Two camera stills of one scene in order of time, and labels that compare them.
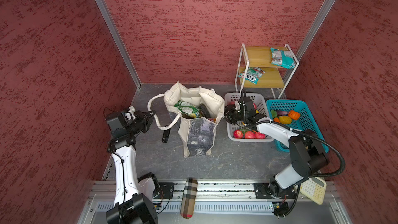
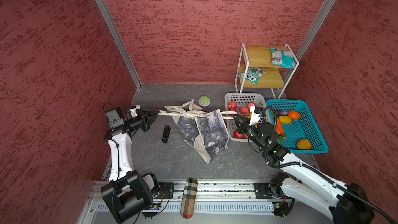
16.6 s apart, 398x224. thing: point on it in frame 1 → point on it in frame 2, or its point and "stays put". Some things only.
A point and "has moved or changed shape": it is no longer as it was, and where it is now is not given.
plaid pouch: x=189 y=197 stays put
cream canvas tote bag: x=199 y=110 has moved or changed shape
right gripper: x=230 y=107 → x=242 y=125
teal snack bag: x=283 y=58 stays put
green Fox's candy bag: x=252 y=74 stays put
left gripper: x=143 y=116 stays put
